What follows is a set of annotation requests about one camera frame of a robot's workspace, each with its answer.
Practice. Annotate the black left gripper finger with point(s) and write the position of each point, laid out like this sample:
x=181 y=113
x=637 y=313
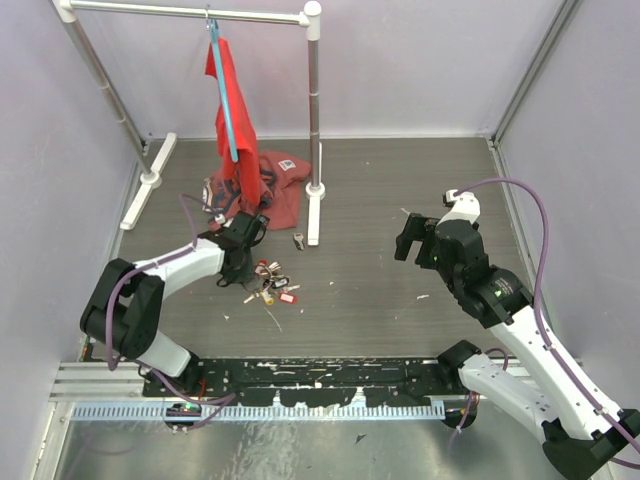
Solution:
x=228 y=278
x=253 y=285

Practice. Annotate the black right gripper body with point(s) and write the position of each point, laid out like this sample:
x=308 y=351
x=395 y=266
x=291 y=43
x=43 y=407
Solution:
x=419 y=228

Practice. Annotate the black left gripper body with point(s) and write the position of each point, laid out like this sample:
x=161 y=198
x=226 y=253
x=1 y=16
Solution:
x=246 y=267

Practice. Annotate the keyring with tagged keys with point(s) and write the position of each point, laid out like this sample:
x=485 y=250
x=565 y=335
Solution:
x=275 y=285

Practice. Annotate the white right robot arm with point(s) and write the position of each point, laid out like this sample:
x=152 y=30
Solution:
x=578 y=426

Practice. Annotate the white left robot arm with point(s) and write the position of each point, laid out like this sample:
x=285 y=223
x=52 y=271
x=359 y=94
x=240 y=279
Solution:
x=124 y=309

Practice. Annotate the dark red crumpled shirt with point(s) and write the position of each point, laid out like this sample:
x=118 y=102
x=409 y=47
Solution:
x=281 y=177

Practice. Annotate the bright red shirt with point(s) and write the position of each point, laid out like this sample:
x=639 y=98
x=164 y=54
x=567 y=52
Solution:
x=236 y=139

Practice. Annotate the teal clothes hanger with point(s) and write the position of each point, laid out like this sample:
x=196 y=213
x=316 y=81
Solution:
x=213 y=29

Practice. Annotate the silver white clothes rack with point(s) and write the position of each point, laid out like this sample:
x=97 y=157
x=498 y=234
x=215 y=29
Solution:
x=146 y=59

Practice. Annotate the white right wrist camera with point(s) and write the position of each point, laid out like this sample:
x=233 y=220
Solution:
x=462 y=206

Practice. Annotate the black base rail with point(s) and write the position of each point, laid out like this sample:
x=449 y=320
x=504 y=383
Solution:
x=321 y=382

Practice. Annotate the grey slotted cable duct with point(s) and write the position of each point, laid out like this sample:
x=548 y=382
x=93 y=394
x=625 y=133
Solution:
x=177 y=411

